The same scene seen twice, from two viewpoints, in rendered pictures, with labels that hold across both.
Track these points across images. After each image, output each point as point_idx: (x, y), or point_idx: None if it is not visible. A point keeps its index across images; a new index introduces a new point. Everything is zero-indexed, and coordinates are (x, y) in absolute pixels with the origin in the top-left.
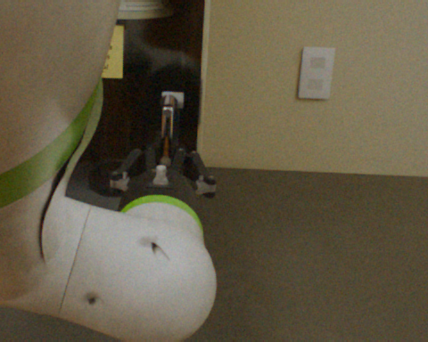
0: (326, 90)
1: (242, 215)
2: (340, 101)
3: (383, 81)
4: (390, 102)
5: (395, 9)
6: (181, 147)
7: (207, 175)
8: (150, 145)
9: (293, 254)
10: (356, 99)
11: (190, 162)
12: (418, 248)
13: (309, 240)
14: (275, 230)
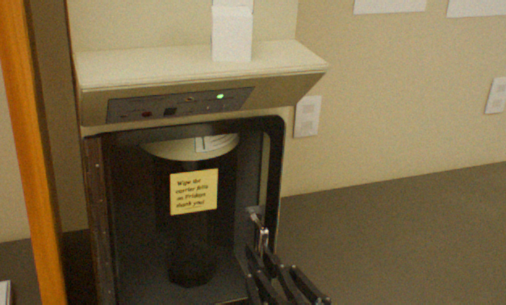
0: (315, 128)
1: (280, 259)
2: (324, 134)
3: (357, 114)
4: (361, 129)
5: (365, 58)
6: (276, 258)
7: (323, 296)
8: (258, 269)
9: (338, 293)
10: (336, 131)
11: (291, 274)
12: (415, 261)
13: (341, 273)
14: (313, 269)
